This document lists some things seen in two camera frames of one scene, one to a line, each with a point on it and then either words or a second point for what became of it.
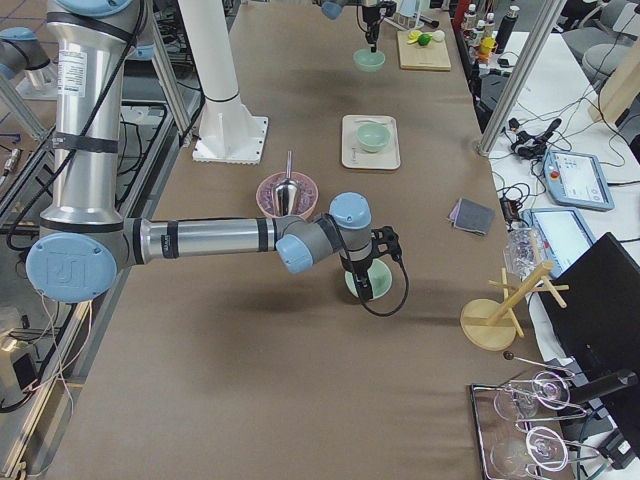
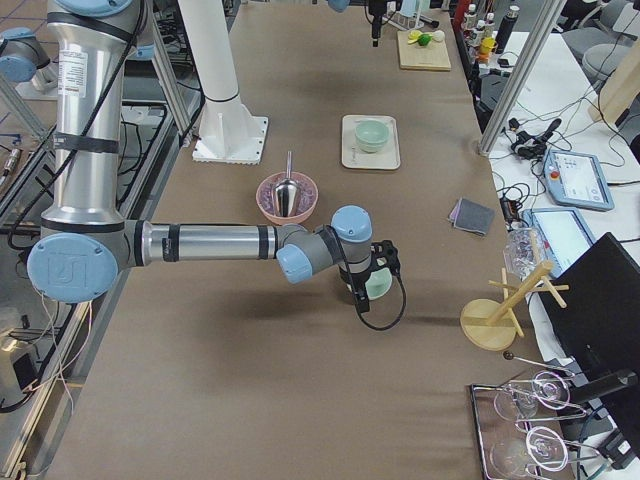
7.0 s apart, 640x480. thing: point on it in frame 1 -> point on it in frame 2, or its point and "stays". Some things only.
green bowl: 368,61 -> 372,134
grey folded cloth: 472,216 stays
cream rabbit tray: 353,155 stays
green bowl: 381,279 stays
